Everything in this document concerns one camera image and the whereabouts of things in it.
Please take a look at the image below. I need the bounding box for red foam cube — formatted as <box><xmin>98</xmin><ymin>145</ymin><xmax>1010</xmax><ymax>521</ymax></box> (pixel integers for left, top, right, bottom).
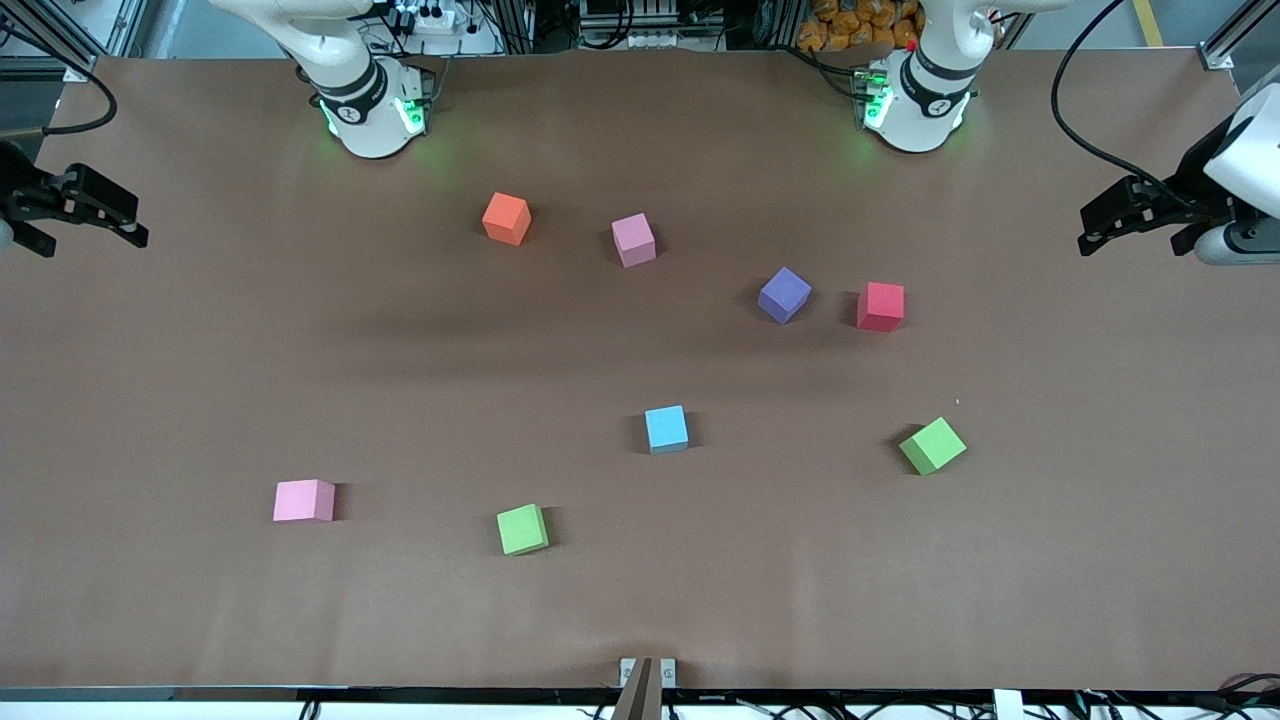
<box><xmin>857</xmin><ymin>282</ymin><xmax>906</xmax><ymax>333</ymax></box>

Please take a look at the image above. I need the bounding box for purple foam cube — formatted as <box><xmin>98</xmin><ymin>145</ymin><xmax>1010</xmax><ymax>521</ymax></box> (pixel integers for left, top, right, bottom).
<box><xmin>757</xmin><ymin>266</ymin><xmax>813</xmax><ymax>325</ymax></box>

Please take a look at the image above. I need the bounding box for pink foam cube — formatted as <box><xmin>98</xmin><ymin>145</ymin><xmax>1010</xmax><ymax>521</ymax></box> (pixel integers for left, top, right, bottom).
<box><xmin>273</xmin><ymin>480</ymin><xmax>337</xmax><ymax>523</ymax></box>
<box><xmin>611</xmin><ymin>213</ymin><xmax>658</xmax><ymax>269</ymax></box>

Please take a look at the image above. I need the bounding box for green foam cube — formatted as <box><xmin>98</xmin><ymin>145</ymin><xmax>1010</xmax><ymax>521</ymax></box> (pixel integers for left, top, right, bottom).
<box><xmin>497</xmin><ymin>503</ymin><xmax>551</xmax><ymax>556</ymax></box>
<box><xmin>898</xmin><ymin>417</ymin><xmax>968</xmax><ymax>476</ymax></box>

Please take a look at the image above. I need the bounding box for orange packaged goods pile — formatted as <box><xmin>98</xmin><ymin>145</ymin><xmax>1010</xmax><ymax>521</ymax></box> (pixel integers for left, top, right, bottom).
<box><xmin>797</xmin><ymin>0</ymin><xmax>923</xmax><ymax>53</ymax></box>

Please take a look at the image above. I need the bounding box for white power strip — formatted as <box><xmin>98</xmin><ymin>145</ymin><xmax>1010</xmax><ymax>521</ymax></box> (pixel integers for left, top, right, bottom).
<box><xmin>395</xmin><ymin>0</ymin><xmax>461</xmax><ymax>36</ymax></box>

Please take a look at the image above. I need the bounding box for orange foam cube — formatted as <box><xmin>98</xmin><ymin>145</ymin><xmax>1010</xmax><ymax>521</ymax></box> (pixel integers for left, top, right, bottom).
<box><xmin>482</xmin><ymin>192</ymin><xmax>533</xmax><ymax>247</ymax></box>

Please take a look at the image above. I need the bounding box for paper table cover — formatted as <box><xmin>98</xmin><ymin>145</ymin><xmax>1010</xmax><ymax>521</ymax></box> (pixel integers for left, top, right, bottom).
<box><xmin>0</xmin><ymin>48</ymin><xmax>1280</xmax><ymax>693</ymax></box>

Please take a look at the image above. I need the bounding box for equipment rack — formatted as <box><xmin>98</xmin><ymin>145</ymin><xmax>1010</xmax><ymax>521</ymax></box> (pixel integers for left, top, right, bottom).
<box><xmin>578</xmin><ymin>0</ymin><xmax>736</xmax><ymax>49</ymax></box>

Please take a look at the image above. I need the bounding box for blue foam cube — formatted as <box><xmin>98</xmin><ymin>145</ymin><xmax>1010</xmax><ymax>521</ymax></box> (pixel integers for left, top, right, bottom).
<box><xmin>644</xmin><ymin>405</ymin><xmax>690</xmax><ymax>455</ymax></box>

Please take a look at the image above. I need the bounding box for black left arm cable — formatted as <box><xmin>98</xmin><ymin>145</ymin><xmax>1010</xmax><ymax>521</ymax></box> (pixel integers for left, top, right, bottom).
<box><xmin>1050</xmin><ymin>0</ymin><xmax>1201</xmax><ymax>211</ymax></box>

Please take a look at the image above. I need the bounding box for aluminium frame profile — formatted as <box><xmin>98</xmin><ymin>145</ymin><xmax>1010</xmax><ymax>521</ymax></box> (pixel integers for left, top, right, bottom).
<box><xmin>0</xmin><ymin>0</ymin><xmax>106</xmax><ymax>83</ymax></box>
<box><xmin>1198</xmin><ymin>0</ymin><xmax>1280</xmax><ymax>73</ymax></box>

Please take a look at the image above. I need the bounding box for metal mounting bracket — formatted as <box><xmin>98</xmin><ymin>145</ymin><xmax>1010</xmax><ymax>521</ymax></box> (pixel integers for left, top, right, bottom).
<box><xmin>619</xmin><ymin>657</ymin><xmax>678</xmax><ymax>690</ymax></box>

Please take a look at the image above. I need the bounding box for brown camera post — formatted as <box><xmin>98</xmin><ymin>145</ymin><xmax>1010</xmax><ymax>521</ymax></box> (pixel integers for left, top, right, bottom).
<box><xmin>611</xmin><ymin>657</ymin><xmax>665</xmax><ymax>720</ymax></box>

